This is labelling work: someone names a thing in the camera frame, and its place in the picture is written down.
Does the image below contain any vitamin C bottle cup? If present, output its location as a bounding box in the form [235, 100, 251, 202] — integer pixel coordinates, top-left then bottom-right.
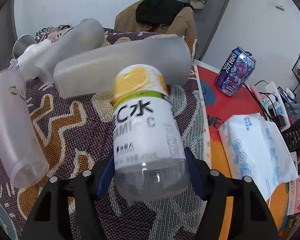
[113, 64, 190, 202]

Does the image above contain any frosted cup with cartoon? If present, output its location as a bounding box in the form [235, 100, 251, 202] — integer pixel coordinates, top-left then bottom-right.
[0, 69, 49, 189]

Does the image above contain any large frosted plastic cup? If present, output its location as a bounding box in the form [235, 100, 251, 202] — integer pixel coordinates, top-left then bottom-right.
[53, 36, 193, 99]

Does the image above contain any grey metal cup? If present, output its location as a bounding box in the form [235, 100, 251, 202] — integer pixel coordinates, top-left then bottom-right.
[12, 34, 37, 59]

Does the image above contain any rear frosted plastic cup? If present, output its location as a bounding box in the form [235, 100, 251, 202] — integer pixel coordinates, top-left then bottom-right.
[34, 18, 105, 84]

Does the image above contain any pink floral box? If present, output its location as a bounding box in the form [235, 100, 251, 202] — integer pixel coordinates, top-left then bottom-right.
[287, 176, 300, 215]

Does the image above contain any blue white tissue pack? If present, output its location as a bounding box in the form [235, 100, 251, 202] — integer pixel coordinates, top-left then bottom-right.
[218, 113, 298, 200]

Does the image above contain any purple patterned woven cloth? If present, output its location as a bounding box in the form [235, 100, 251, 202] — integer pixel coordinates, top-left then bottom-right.
[0, 28, 212, 240]

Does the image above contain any white power strip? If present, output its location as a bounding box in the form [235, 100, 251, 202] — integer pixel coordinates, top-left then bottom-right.
[265, 81, 290, 131]

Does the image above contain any orange cat print mat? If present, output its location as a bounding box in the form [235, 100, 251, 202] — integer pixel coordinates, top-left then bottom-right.
[195, 60, 288, 239]

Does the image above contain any purple grape drink can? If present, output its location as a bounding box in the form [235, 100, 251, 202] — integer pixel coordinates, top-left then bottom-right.
[215, 47, 256, 96]

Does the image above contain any white plastic bottle cap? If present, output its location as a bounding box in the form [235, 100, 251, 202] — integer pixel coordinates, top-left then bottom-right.
[9, 39, 52, 81]

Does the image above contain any black garment on chair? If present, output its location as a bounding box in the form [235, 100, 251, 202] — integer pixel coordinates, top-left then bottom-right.
[135, 0, 193, 27]

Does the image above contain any black wire basket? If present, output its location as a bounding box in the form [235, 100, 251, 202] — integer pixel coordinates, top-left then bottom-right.
[277, 86, 300, 152]

